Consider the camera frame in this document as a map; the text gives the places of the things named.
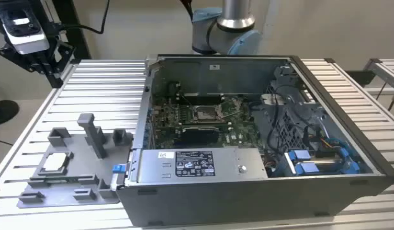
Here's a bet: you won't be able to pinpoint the silver square CPU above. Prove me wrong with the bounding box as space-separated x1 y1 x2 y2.
42 153 70 172

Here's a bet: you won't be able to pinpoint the open black PC case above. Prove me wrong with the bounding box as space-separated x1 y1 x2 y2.
110 54 394 227

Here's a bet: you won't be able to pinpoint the grey metal drive cage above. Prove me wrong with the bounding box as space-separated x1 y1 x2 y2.
250 79 329 154

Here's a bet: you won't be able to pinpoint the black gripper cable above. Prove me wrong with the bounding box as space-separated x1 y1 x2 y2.
58 0 110 34

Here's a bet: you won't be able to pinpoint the black RAM slots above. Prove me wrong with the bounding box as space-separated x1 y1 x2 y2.
179 92 225 104

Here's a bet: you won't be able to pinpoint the thin metal locking lever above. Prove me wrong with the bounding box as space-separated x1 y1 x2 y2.
179 93 194 108

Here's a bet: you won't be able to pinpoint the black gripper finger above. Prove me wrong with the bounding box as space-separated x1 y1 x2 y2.
0 42 54 88
52 38 77 88

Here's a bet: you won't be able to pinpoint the blue disk carrier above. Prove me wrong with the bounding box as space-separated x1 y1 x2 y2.
283 148 348 161
294 160 359 176

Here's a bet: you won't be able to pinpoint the grey plastic parts rack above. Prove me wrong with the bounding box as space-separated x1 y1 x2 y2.
16 112 135 208

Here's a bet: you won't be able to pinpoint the aluminium side table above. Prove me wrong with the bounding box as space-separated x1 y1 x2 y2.
363 58 394 96

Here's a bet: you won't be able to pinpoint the grey power supply unit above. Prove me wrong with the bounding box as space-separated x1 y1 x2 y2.
137 148 269 182

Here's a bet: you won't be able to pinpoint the black round stand base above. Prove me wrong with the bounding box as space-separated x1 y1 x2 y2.
0 100 20 127

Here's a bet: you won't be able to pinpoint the green RAM stick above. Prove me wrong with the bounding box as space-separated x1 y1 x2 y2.
29 175 93 183

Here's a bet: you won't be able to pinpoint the CPU socket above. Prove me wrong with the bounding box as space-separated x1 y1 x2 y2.
190 105 221 122

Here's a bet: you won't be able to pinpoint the black graphics card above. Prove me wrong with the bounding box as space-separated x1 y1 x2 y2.
178 126 221 148

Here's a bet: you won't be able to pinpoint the green motherboard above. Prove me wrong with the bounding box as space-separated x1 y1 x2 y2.
147 94 265 149

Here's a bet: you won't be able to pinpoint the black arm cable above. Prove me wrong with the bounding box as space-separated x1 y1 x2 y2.
179 0 194 15

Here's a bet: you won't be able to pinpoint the black upright frame post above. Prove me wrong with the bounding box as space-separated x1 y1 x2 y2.
57 0 90 60

